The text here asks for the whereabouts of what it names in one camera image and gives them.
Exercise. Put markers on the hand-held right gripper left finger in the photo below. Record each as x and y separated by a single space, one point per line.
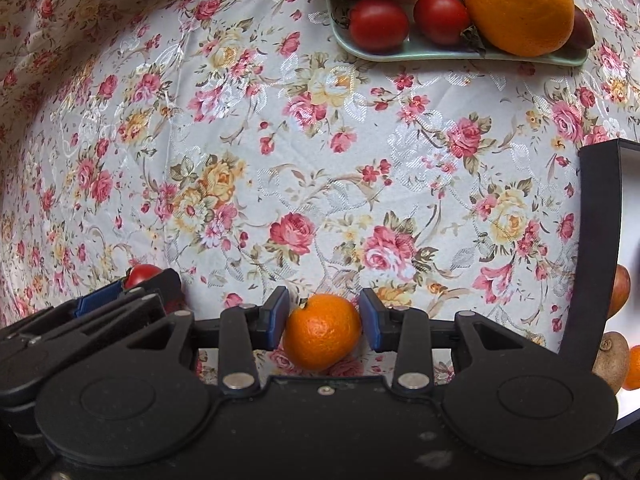
277 321

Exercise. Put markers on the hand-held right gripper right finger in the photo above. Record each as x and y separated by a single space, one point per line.
369 321

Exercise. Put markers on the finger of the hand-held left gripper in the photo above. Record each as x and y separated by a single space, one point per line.
150 305
100 299

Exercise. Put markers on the red cherry tomato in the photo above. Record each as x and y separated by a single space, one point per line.
378 25
142 275
441 17

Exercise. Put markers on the small mandarin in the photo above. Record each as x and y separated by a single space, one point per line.
322 332
633 368

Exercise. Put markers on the dark box with white inside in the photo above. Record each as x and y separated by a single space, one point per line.
597 235

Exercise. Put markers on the brown kiwi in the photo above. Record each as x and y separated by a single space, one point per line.
611 360

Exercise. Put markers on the dark red plum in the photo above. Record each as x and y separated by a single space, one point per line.
582 33
620 290

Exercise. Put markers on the floral tablecloth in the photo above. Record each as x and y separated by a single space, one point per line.
250 135

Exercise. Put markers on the pale green plate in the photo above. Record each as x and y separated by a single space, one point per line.
450 53

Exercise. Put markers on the large orange with stem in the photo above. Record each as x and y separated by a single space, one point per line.
520 10

